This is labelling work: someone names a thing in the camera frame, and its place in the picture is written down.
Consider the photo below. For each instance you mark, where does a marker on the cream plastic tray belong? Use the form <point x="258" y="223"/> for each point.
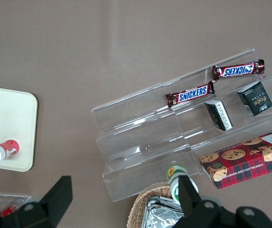
<point x="7" y="118"/>

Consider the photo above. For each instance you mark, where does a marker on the red cola bottle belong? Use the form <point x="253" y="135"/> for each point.
<point x="8" y="209"/>

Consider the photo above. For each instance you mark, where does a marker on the green lid white bottle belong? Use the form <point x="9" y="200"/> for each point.
<point x="174" y="173"/>

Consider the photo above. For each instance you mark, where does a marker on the small black carton box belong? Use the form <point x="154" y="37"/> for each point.
<point x="219" y="115"/>
<point x="256" y="98"/>

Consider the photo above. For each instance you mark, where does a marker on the clear acrylic step shelf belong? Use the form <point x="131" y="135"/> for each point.
<point x="138" y="123"/>

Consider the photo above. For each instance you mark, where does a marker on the red yogurt bottle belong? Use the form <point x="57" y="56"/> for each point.
<point x="5" y="149"/>

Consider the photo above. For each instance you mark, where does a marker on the Snickers chocolate bar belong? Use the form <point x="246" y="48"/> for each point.
<point x="238" y="70"/>
<point x="190" y="93"/>

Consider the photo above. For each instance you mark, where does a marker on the clear acrylic bottle rack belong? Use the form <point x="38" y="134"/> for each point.
<point x="24" y="198"/>

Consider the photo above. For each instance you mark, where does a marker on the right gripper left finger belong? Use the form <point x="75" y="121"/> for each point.
<point x="55" y="197"/>

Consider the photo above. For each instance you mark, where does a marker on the oval tan wicker basket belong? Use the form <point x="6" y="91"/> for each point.
<point x="138" y="204"/>

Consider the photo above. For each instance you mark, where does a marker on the red tartan cookie box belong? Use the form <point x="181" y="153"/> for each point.
<point x="245" y="164"/>

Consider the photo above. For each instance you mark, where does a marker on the aluminium foil container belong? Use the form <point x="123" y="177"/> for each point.
<point x="159" y="216"/>

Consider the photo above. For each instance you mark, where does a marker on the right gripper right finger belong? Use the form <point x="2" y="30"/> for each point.
<point x="190" y="204"/>

